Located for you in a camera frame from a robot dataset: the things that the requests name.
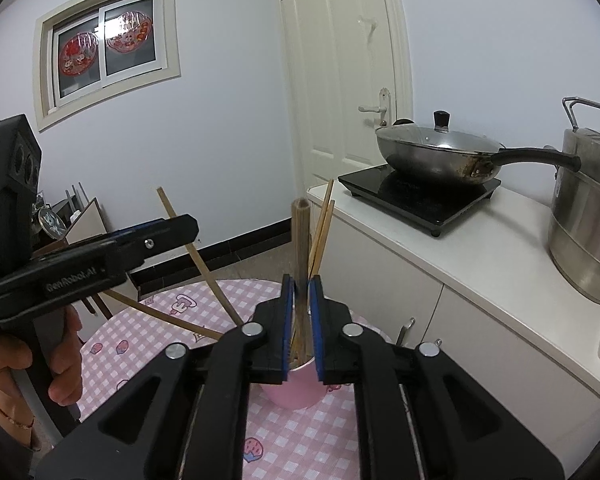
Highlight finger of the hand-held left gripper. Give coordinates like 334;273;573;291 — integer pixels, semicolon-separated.
105;218;170;242
110;214;200;275

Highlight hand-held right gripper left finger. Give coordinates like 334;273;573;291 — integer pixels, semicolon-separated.
34;274;298;480

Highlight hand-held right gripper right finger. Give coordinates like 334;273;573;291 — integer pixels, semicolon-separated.
307;274;566;480

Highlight pink cup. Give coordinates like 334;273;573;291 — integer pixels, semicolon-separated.
260;355;326;411

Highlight thin bamboo chopstick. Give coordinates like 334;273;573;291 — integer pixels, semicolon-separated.
156;186;243;326
100;287;223;343
290;198;312;363

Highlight bunch of bamboo chopsticks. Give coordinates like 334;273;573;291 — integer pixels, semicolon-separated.
287;180;337;368

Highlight person's left forearm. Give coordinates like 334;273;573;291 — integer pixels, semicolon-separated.
0;394;43;453

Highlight person's left hand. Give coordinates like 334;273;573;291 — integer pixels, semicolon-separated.
0;305;86;408

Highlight standing glass pot lid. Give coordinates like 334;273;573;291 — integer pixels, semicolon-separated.
37;207;66;241

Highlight grey metal rods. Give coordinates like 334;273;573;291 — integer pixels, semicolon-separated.
65;182;88;211

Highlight black induction cooker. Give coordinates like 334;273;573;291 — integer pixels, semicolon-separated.
337;162;502;238

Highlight cream framed window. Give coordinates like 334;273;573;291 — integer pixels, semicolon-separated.
33;0;182;132

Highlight red paper window decoration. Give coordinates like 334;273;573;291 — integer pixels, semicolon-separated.
105;10;153;52
60;32;101;77

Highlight white counter cabinet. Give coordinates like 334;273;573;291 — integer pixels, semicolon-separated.
306;182;600;426

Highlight glass wok lid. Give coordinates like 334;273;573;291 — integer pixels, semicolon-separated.
377;110;503;153

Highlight white panel door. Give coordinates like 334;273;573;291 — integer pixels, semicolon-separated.
274;0;413;201

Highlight stainless steel steamer pot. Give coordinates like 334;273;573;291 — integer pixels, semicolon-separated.
547;96;600;306

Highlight steel wok with black handle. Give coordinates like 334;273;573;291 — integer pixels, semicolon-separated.
375;119;582;186

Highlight red string bracelet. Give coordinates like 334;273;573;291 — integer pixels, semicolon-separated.
0;392;36;431

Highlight silver door handle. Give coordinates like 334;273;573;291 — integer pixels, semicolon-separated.
358;87;392;127

